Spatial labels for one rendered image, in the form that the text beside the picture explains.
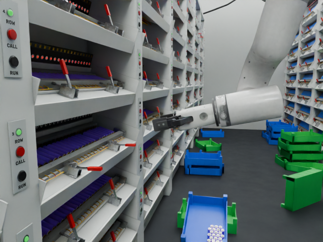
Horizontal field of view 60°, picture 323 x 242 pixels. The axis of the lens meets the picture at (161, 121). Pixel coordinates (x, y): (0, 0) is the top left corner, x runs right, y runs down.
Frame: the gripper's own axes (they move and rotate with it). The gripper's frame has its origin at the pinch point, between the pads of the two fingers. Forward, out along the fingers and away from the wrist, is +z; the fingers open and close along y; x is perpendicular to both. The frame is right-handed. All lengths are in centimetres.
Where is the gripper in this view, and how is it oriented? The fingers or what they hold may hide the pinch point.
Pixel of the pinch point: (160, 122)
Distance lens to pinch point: 77.8
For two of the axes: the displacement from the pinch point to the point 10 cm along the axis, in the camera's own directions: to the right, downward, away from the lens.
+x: -2.0, -9.8, -0.9
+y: 2.2, -1.3, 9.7
